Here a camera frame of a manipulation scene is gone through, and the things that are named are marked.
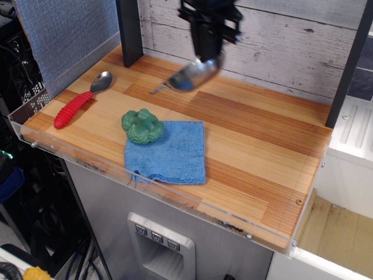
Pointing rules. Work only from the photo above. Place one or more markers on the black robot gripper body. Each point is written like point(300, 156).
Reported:
point(213, 13)

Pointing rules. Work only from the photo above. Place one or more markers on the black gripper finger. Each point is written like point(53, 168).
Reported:
point(198, 32)
point(212, 41)

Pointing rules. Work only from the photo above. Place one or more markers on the stainless steel mixing bowl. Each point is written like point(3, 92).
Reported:
point(192, 75)

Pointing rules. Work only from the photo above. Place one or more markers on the green toy broccoli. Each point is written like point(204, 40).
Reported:
point(142, 127)

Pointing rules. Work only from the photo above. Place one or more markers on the blue folded cloth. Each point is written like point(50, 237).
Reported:
point(178, 157)

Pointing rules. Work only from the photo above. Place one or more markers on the blue fabric panel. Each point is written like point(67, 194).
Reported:
point(68, 37)

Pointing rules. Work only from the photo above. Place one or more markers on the black plastic crate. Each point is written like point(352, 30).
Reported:
point(20, 75)

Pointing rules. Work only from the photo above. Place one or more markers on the silver toy fridge cabinet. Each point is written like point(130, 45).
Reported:
point(106, 203)

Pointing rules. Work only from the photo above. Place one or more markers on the grey water dispenser panel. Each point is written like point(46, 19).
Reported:
point(161, 252)

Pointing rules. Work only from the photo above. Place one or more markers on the white toy sink counter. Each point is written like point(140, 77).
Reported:
point(335, 236)

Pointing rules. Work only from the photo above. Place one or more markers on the yellow object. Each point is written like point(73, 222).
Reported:
point(36, 273)

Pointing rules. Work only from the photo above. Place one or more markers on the black left vertical post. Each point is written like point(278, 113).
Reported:
point(130, 31)

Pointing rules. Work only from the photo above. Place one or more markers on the black vertical post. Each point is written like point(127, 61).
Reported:
point(351, 64)
point(130, 31)

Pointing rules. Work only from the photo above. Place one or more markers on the red handled metal spoon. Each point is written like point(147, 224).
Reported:
point(66, 114)

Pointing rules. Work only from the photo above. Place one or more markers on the black right vertical post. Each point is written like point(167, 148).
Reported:
point(351, 64)

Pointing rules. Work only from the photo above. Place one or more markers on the clear acrylic guard rail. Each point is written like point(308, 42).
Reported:
point(262, 148)

